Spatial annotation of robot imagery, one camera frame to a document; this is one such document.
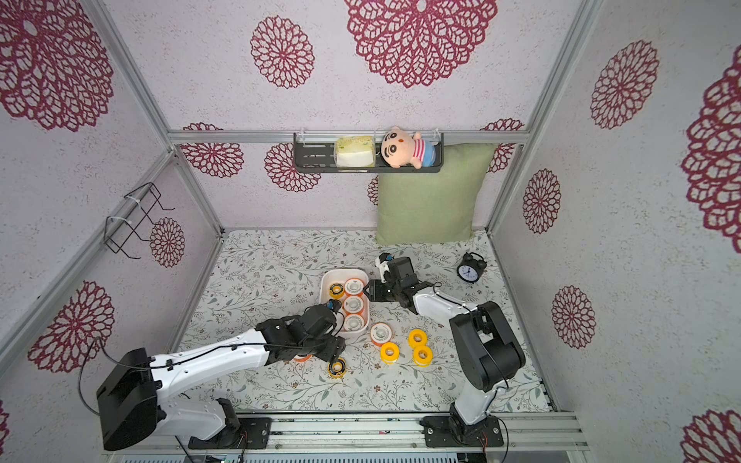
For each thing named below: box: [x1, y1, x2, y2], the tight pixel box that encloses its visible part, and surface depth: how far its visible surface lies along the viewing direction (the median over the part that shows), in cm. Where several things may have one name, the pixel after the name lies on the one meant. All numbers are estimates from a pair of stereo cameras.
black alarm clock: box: [456, 251, 488, 283], surface depth 102 cm
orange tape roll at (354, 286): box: [344, 277, 365, 297], surface depth 102 cm
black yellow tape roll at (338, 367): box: [328, 356, 348, 380], surface depth 85 cm
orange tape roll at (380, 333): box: [369, 322, 393, 348], surface depth 92 cm
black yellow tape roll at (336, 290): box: [329, 282, 345, 300], surface depth 102 cm
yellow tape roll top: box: [407, 328, 429, 350], surface depth 91 cm
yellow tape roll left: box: [380, 341, 401, 366], surface depth 88 cm
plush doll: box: [380, 126, 438, 170], surface depth 88 cm
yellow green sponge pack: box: [333, 136, 376, 168], surface depth 92 cm
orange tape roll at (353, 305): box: [342, 295, 364, 315], surface depth 99 cm
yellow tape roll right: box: [412, 345, 434, 368], surface depth 87 cm
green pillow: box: [376, 142, 499, 246], surface depth 101 cm
